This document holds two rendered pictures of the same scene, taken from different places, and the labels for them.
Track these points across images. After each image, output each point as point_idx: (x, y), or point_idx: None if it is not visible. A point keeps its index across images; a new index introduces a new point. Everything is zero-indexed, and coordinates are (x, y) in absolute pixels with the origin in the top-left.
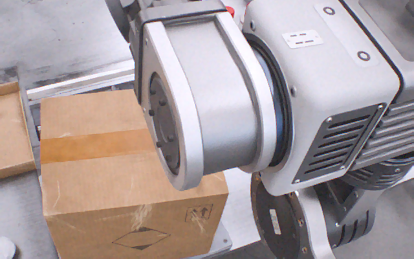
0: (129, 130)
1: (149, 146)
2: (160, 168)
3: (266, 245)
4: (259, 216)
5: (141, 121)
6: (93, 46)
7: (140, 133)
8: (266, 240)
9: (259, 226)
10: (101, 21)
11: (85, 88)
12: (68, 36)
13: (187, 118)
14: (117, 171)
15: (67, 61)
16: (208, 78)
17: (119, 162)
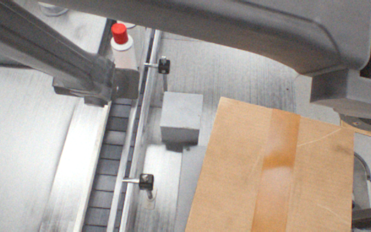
0: (259, 183)
1: (284, 172)
2: (314, 174)
3: None
4: (365, 119)
5: (251, 167)
6: (20, 178)
7: (267, 174)
8: None
9: (361, 125)
10: None
11: (111, 209)
12: None
13: None
14: (307, 216)
15: (23, 215)
16: None
17: (296, 210)
